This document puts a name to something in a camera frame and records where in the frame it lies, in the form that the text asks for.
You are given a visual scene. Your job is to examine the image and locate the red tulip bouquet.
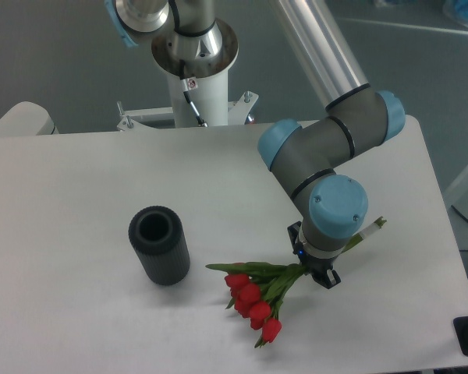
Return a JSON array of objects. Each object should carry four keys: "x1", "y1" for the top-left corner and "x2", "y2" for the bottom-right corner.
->
[{"x1": 205, "y1": 216, "x2": 388, "y2": 349}]

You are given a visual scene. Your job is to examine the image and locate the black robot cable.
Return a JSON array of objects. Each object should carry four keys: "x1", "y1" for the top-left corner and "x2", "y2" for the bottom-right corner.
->
[{"x1": 167, "y1": 0, "x2": 211, "y2": 128}]

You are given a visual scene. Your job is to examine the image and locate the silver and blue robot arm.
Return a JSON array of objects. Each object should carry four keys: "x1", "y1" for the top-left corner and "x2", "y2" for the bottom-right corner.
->
[{"x1": 105, "y1": 1, "x2": 406, "y2": 288}]

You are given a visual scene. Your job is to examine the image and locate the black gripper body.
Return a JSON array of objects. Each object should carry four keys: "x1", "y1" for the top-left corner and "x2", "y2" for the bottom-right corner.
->
[{"x1": 292, "y1": 228, "x2": 335, "y2": 269}]

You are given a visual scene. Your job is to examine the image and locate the black ribbed vase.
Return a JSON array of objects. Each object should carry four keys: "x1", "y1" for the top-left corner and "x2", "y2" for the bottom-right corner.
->
[{"x1": 128, "y1": 206, "x2": 190, "y2": 286}]

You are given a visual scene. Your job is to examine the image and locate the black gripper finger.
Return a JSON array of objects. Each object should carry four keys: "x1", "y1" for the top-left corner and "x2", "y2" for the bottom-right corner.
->
[
  {"x1": 308, "y1": 267, "x2": 341, "y2": 289},
  {"x1": 287, "y1": 221, "x2": 302, "y2": 249}
]

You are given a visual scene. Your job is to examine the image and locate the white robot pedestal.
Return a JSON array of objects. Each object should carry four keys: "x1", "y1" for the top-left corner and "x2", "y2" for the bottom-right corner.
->
[{"x1": 115, "y1": 19, "x2": 259, "y2": 132}]

